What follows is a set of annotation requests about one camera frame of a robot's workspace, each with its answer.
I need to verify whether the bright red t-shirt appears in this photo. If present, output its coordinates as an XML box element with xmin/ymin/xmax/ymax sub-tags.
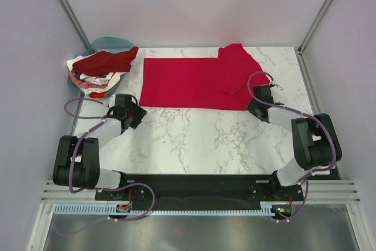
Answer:
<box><xmin>139</xmin><ymin>43</ymin><xmax>270</xmax><ymax>111</ymax></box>

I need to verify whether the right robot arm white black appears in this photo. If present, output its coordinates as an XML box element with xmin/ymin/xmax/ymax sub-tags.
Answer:
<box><xmin>247</xmin><ymin>85</ymin><xmax>342</xmax><ymax>200</ymax></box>

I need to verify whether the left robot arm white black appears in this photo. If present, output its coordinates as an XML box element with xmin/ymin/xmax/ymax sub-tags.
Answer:
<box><xmin>52</xmin><ymin>94</ymin><xmax>147</xmax><ymax>200</ymax></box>

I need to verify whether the red shirt bottom of pile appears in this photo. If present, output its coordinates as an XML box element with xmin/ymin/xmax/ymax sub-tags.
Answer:
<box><xmin>88</xmin><ymin>91</ymin><xmax>106</xmax><ymax>99</ymax></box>

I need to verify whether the pink folded shirt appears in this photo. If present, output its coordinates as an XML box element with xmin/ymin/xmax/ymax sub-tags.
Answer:
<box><xmin>69</xmin><ymin>73</ymin><xmax>120</xmax><ymax>95</ymax></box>

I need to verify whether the dark red folded shirt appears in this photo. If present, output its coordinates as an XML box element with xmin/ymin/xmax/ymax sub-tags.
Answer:
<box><xmin>73</xmin><ymin>46</ymin><xmax>139</xmax><ymax>76</ymax></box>

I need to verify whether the blue plastic basket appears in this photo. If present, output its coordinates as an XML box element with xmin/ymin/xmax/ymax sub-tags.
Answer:
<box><xmin>68</xmin><ymin>37</ymin><xmax>134</xmax><ymax>98</ymax></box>

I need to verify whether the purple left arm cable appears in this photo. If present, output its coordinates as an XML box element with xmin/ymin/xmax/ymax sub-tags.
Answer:
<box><xmin>63</xmin><ymin>98</ymin><xmax>124</xmax><ymax>195</ymax></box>

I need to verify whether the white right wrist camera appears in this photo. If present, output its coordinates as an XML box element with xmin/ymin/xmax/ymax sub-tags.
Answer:
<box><xmin>269</xmin><ymin>81</ymin><xmax>284</xmax><ymax>91</ymax></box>

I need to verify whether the right aluminium frame post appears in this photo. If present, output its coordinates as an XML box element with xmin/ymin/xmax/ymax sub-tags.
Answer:
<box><xmin>296</xmin><ymin>0</ymin><xmax>334</xmax><ymax>56</ymax></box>

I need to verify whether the aluminium frame post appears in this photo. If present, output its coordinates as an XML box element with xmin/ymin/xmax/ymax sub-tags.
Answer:
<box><xmin>296</xmin><ymin>0</ymin><xmax>334</xmax><ymax>56</ymax></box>
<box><xmin>58</xmin><ymin>0</ymin><xmax>90</xmax><ymax>48</ymax></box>

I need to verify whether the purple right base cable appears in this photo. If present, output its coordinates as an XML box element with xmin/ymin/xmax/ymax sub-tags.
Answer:
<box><xmin>261</xmin><ymin>179</ymin><xmax>309</xmax><ymax>224</ymax></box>

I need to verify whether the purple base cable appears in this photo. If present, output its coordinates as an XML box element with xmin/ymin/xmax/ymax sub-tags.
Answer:
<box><xmin>261</xmin><ymin>179</ymin><xmax>309</xmax><ymax>224</ymax></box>
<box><xmin>52</xmin><ymin>183</ymin><xmax>156</xmax><ymax>236</ymax></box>

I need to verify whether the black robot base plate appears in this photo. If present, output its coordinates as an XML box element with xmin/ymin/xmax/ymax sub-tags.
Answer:
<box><xmin>95</xmin><ymin>174</ymin><xmax>304</xmax><ymax>210</ymax></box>

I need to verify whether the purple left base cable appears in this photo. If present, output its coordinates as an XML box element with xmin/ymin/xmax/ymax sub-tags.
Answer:
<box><xmin>52</xmin><ymin>183</ymin><xmax>156</xmax><ymax>236</ymax></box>

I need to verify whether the light blue cable duct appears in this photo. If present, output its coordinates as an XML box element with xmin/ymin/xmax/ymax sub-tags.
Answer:
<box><xmin>53</xmin><ymin>203</ymin><xmax>275</xmax><ymax>216</ymax></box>

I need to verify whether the left aluminium frame post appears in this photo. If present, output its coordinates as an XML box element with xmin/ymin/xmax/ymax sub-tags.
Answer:
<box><xmin>58</xmin><ymin>0</ymin><xmax>90</xmax><ymax>48</ymax></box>

